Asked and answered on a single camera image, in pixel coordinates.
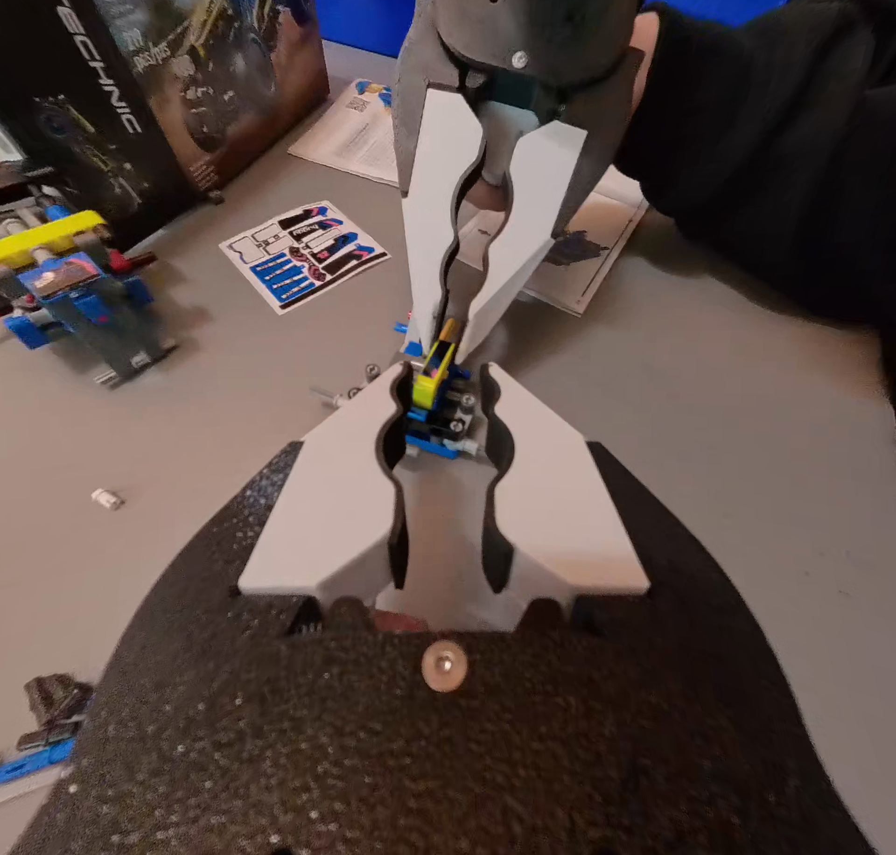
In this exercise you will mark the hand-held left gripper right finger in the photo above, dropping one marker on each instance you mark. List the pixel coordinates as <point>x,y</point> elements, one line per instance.
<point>567,519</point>

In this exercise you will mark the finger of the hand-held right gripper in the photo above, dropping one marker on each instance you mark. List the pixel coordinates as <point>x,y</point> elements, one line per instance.
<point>430,204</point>
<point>542,190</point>

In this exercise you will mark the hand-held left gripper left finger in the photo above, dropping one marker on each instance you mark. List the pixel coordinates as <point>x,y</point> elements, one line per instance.
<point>322,519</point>

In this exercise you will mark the blue grey lego axle assembly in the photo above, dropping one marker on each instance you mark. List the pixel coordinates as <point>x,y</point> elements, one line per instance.
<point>437,424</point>

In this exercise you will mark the yellow lego liftarm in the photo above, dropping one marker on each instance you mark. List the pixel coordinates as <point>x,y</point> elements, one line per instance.
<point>428,382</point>

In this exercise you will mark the open lego instruction booklet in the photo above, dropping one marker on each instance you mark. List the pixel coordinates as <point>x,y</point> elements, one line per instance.
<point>595,260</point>

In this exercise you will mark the lego sticker sheet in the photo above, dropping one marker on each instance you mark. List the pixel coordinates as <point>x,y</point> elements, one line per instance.
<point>301,260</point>

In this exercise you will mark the white lego pin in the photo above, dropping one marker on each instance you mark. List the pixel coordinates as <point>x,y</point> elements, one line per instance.
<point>108,499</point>

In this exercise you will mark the black lego pin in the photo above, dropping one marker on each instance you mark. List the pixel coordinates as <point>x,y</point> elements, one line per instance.
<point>56,708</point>

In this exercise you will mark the dark grey lego chassis assembly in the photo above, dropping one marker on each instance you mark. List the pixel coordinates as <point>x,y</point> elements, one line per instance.
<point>77,288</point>

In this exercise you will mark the lego set cardboard box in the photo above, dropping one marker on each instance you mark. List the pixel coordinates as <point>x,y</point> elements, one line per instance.
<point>105,64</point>

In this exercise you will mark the short blue lego pin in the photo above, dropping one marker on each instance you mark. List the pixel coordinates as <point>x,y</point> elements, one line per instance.
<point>35,764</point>

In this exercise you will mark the person's right hand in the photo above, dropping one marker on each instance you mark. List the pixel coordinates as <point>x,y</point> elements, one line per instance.
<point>644,32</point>

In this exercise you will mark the white printed leaflet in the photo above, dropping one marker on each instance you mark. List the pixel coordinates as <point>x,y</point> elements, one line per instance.
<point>350,141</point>

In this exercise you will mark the blue plastic storage bin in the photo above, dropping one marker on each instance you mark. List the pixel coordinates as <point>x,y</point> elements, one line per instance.
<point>364,1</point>

